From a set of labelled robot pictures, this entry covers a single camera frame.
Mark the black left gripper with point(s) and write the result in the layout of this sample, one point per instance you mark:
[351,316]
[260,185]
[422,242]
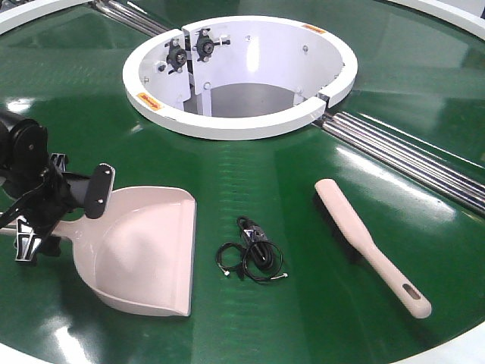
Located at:
[38,211]

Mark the pink plastic dustpan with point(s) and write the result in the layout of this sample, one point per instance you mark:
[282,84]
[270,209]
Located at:
[138,256]

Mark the pink hand brush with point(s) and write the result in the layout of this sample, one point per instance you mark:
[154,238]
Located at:
[358,236]

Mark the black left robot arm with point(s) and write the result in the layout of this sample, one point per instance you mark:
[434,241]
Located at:
[24,154]

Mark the green conveyor belt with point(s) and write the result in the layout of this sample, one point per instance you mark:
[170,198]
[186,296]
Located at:
[275,281]

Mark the orange warning label front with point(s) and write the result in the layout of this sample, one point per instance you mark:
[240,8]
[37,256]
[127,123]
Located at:
[154,104]

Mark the orange warning label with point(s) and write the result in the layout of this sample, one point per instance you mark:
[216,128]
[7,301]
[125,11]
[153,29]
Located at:
[314,28]
[154,104]

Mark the white outer rim top left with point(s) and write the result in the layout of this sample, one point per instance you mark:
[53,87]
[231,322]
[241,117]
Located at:
[22,14]

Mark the white rim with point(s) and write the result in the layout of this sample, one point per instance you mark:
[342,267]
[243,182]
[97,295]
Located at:
[22,14]
[467,15]

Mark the black bearing left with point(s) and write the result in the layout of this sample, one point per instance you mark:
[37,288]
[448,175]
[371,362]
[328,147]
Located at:
[176,57]

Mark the black bearing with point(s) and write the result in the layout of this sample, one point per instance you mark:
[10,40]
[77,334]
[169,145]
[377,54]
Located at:
[205,45]
[176,57]

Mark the steel rollers top left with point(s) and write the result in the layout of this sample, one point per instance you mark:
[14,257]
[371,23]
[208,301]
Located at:
[130,16]

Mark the steel rollers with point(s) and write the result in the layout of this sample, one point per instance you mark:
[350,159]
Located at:
[130,16]
[407,158]

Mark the black bearing right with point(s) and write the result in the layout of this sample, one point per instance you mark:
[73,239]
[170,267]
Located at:
[205,45]

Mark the orange warning label rear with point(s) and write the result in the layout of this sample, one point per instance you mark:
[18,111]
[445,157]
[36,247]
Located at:
[314,28]

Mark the steel rollers right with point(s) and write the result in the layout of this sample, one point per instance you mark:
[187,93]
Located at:
[407,158]

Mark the white outer rim top right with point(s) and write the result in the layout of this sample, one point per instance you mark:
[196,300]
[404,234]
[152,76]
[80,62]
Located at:
[467,15]

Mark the white inner ring housing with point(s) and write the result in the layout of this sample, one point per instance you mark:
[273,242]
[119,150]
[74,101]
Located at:
[275,77]

